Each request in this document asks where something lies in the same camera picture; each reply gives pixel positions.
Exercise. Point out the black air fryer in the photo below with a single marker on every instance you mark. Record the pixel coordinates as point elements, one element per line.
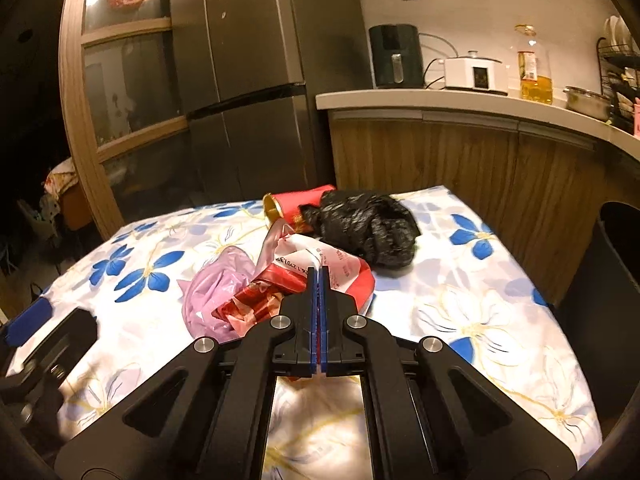
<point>395,55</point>

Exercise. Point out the grey steel refrigerator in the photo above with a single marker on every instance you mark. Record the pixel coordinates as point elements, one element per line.
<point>250,60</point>

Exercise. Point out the light purple plastic bag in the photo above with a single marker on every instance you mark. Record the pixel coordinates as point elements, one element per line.
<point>215,285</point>

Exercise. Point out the black trash bin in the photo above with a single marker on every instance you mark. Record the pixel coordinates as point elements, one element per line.
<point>600,310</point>

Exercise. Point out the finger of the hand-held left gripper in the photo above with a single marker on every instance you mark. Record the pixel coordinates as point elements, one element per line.
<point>30,320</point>

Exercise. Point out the black plastic bag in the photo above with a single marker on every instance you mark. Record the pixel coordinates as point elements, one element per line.
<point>365,230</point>

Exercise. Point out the blue floral tablecloth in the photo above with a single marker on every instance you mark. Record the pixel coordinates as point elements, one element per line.
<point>450,270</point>

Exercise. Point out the red and white plastic bag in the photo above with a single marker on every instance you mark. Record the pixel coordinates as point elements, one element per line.
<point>340,260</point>

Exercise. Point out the pink box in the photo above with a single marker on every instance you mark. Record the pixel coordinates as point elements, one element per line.
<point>636,120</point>

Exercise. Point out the kitchen counter with wooden cabinets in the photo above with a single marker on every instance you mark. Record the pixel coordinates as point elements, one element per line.
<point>425,160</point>

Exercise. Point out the chair with draped cloth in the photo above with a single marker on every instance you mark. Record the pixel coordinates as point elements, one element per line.
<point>65,185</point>

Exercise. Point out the wooden cabinet with glass doors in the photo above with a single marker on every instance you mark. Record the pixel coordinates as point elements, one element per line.
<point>75,110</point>

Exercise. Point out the black dish rack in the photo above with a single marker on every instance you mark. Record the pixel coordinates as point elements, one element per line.
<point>620,75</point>

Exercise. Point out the white electric cooker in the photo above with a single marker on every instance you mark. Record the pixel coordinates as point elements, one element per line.
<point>475,72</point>

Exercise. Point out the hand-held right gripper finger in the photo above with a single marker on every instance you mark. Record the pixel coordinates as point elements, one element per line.
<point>325,310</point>
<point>312,310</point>

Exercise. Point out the crumpled red shiny wrapper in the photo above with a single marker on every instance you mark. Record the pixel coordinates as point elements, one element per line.
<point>250,305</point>

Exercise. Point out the small red gold-rimmed can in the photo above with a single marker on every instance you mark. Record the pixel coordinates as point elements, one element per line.
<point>300,202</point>

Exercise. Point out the cooking oil bottle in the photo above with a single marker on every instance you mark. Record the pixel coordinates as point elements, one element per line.
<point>532,80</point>

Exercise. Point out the steel pot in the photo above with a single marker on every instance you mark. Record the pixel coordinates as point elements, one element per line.
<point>587,105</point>

